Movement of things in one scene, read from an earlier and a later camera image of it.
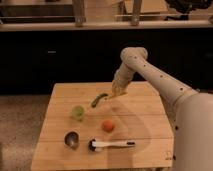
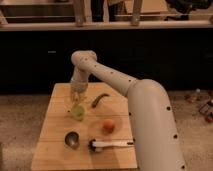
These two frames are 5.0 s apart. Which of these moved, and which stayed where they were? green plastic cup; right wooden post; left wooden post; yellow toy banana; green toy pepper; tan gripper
Moved: yellow toy banana; tan gripper
Stayed: green plastic cup; right wooden post; green toy pepper; left wooden post
